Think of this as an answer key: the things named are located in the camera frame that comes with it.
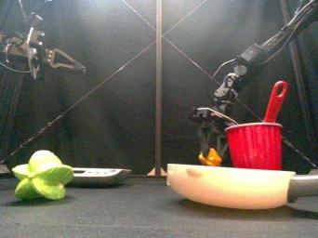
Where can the orange toy squash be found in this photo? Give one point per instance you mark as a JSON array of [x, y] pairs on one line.
[[211, 158]]

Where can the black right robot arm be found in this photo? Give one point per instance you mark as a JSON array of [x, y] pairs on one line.
[[264, 46]]

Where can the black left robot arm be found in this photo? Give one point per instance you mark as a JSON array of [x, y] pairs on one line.
[[13, 46]]

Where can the red plastic cup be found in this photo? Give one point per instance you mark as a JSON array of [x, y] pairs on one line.
[[254, 147]]

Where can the grey flat plastic device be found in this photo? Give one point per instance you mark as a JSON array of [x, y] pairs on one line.
[[96, 176]]

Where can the green toy star fruit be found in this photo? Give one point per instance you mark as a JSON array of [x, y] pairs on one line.
[[43, 176]]

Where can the frame post foot bracket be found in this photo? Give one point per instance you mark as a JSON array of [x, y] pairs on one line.
[[158, 172]]

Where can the vertical metal frame post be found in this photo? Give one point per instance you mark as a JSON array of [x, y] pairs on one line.
[[158, 93]]

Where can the dark slanted frame post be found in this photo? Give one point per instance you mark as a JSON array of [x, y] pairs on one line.
[[298, 77]]

